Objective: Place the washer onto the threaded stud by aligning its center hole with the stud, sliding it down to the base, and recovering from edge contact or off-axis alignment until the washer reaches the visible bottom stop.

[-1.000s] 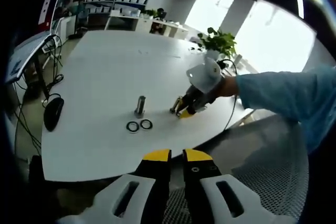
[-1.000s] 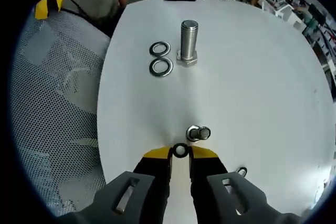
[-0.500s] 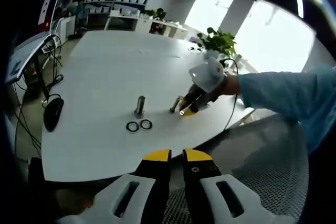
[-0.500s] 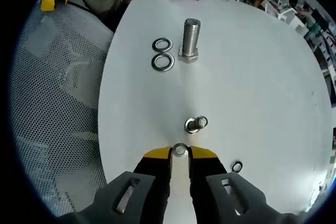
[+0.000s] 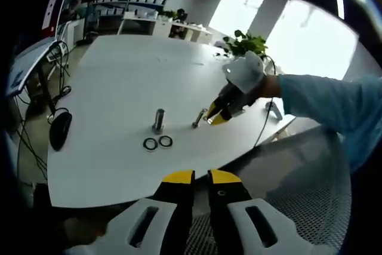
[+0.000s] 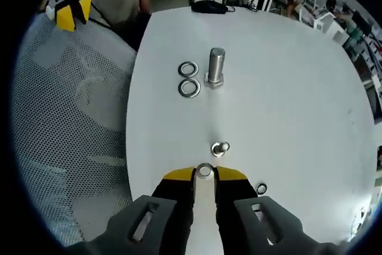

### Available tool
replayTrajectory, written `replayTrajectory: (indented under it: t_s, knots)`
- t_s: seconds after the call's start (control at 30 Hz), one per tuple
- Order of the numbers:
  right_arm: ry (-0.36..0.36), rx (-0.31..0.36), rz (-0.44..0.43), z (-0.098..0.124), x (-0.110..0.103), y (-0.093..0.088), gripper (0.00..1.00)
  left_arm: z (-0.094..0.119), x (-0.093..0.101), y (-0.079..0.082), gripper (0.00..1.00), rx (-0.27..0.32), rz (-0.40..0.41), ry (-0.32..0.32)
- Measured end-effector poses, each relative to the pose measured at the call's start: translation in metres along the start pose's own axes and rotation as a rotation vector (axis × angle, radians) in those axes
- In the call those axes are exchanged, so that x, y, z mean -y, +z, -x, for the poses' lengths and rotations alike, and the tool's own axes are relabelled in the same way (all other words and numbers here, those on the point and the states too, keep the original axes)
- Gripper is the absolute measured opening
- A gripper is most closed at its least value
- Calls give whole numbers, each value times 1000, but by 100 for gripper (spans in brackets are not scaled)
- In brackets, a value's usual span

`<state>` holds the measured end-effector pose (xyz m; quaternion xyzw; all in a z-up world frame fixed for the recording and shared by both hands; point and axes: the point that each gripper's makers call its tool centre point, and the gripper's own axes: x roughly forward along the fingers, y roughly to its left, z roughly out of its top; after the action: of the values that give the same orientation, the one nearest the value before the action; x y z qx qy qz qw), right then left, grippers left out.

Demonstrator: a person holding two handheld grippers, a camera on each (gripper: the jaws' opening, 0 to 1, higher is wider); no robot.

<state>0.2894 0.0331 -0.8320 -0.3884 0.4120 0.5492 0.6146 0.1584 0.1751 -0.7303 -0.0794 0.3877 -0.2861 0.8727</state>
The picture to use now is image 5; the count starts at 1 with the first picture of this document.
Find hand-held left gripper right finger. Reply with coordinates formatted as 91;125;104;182
207;168;334;255

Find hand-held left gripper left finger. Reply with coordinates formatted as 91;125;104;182
64;168;196;255

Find thin threaded metal stud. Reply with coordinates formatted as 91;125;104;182
192;108;207;129

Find large black ring washer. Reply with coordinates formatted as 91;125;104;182
143;137;158;150
158;135;174;148

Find thick threaded metal stud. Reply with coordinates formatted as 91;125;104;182
151;108;166;135

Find person's right hand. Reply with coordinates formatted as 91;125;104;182
247;74;283;108

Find green potted plant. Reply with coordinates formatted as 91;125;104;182
223;29;269;57

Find white handheld controller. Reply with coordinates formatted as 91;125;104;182
265;101;284;121

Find white counter cabinet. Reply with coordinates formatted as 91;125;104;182
118;13;214;44

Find mesh office chair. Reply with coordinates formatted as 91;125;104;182
184;123;355;253

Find small green counter plant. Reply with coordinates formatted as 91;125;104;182
161;9;178;21

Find black oval object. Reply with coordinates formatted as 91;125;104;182
49;112;73;152

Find low white cabinet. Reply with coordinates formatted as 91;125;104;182
64;19;85;47

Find white side desk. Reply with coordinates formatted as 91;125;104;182
5;41;68;97

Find thin gripper cable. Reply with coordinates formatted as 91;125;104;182
255;54;283;148

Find black floor cables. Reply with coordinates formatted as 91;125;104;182
13;41;72;184

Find white wall sign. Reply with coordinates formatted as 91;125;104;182
41;0;60;29

